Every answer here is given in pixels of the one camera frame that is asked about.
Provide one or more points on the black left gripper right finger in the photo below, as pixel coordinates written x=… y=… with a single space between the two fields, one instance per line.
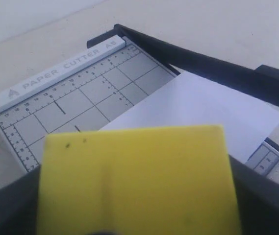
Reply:
x=258 y=200

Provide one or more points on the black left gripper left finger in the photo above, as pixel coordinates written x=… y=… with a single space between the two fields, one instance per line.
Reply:
x=18 y=205

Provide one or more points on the black cutter blade arm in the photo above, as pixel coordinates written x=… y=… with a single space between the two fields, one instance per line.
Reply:
x=261 y=83

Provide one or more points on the grey paper cutter base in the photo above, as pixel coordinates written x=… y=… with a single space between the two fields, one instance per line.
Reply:
x=87 y=92

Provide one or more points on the yellow foam cube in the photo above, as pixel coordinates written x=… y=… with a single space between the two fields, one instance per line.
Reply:
x=152 y=181

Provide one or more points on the white paper strip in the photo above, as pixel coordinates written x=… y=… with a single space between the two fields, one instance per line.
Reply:
x=189 y=99

